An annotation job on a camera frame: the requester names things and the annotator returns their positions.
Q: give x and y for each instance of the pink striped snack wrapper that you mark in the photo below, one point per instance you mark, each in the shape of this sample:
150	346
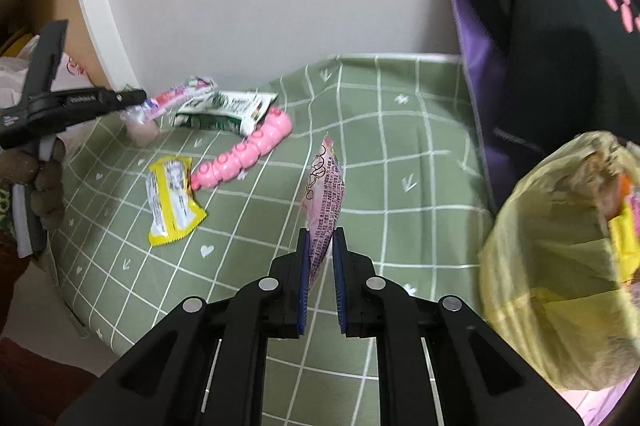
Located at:
175	95

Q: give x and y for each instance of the white printed plastic bag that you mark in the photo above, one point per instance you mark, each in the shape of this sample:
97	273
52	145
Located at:
75	74

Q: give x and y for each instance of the black cloth with pink dots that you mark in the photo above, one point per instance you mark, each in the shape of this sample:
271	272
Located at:
550	56

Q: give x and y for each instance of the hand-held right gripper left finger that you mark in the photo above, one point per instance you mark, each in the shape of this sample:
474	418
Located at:
302	286

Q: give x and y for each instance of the bright yellow packet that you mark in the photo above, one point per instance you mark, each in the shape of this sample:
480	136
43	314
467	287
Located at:
625	236

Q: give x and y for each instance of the pale pink snack wrapper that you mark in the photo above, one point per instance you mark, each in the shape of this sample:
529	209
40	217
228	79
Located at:
325	206

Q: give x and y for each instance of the person's left hand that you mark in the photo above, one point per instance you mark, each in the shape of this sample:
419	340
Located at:
50	186

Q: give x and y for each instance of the green checked bed sheet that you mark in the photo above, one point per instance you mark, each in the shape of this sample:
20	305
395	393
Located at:
400	146

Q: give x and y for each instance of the pink blanket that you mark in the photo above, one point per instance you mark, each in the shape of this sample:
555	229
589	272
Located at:
595	406

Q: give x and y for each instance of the green white snack wrapper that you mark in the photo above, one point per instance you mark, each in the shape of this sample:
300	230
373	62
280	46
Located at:
220	111

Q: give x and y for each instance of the pale pink small cup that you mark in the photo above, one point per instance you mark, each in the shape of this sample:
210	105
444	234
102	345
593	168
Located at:
142	131

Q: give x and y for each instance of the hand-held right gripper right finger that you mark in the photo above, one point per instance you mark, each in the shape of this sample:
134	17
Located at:
341	286

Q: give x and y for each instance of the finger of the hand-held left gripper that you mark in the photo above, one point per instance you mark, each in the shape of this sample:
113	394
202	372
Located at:
85	101

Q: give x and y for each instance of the yellow plastic bag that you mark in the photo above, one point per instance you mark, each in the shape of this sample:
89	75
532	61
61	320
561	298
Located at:
540	266

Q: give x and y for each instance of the dark red cloth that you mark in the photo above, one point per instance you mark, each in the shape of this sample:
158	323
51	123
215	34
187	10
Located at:
35	386

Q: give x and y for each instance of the purple cloth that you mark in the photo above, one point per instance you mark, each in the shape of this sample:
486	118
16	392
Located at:
480	71

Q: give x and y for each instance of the yellow snack wrapper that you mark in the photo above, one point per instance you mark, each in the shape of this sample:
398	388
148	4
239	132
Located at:
170	206

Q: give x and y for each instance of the pink caterpillar toy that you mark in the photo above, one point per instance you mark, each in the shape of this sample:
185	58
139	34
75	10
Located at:
240	154

